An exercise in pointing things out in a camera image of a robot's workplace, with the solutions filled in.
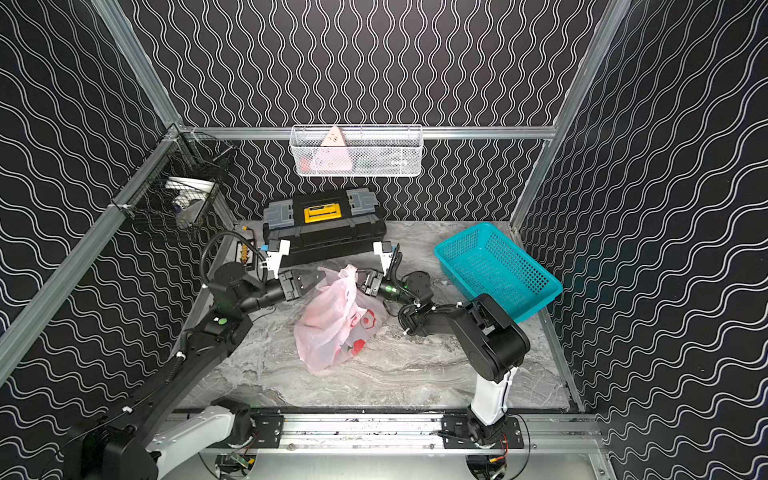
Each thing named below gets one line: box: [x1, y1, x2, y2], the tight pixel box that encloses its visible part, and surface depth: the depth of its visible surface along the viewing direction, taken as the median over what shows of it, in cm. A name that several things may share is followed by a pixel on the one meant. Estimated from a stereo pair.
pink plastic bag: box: [294, 264, 389, 370], surface depth 79 cm
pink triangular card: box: [310, 125, 353, 171], surface depth 91 cm
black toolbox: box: [263, 187, 387, 266], surface depth 102 cm
